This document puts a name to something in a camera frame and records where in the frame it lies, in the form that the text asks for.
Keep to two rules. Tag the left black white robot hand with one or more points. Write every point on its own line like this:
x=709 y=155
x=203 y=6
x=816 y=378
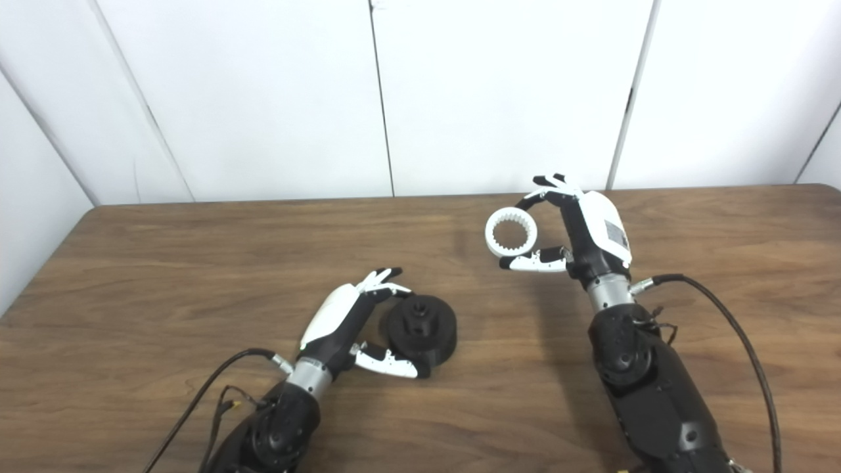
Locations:
x=335 y=328

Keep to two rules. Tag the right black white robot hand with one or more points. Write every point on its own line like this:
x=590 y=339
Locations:
x=591 y=243

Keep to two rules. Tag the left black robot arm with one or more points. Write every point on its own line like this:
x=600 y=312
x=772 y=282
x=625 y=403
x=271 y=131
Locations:
x=276 y=433

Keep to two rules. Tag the round black plastic part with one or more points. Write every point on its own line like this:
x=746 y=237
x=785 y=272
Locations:
x=424 y=332

